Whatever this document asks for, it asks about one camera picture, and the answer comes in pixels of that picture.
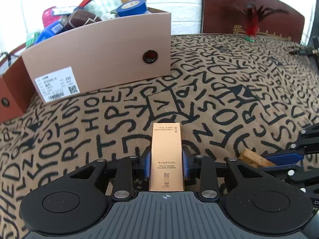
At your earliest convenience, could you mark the small gold box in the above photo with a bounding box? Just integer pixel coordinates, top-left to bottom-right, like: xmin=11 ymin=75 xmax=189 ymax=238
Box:
xmin=149 ymin=123 xmax=184 ymax=192

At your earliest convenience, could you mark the wooden clothespin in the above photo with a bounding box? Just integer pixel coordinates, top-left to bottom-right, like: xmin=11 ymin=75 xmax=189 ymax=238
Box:
xmin=239 ymin=148 xmax=276 ymax=168

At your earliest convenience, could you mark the blue tape roll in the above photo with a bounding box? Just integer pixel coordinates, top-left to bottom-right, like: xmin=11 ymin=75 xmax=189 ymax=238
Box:
xmin=116 ymin=0 xmax=148 ymax=17

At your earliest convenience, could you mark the patterned clear tape roll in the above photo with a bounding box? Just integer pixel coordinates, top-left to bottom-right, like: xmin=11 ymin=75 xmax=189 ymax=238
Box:
xmin=84 ymin=0 xmax=122 ymax=18

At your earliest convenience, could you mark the letter patterned tablecloth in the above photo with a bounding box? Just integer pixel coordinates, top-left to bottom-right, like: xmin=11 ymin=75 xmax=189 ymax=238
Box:
xmin=1 ymin=35 xmax=318 ymax=238

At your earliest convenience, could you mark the black device on table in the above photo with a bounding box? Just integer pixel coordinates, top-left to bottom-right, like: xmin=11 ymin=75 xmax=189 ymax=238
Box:
xmin=289 ymin=36 xmax=318 ymax=68

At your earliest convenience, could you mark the brown cardboard box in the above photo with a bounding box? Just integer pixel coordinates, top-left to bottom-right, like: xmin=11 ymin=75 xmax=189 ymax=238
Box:
xmin=22 ymin=8 xmax=171 ymax=104

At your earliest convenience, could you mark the feather shuttlecock toy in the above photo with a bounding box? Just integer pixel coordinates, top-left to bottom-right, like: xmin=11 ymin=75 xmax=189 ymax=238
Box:
xmin=231 ymin=0 xmax=290 ymax=42

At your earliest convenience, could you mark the dark red wooden board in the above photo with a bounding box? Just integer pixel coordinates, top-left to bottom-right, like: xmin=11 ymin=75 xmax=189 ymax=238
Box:
xmin=201 ymin=0 xmax=304 ymax=43

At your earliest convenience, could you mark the blue barcode box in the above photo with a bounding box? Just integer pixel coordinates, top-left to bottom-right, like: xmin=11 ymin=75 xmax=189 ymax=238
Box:
xmin=34 ymin=21 xmax=64 ymax=44

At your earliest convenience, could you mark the brown checked pouch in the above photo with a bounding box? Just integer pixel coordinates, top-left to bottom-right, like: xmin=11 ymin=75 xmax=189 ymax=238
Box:
xmin=64 ymin=10 xmax=101 ymax=30

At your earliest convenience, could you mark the pink bottle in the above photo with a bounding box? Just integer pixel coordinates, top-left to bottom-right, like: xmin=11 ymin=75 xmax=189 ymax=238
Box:
xmin=42 ymin=7 xmax=68 ymax=27

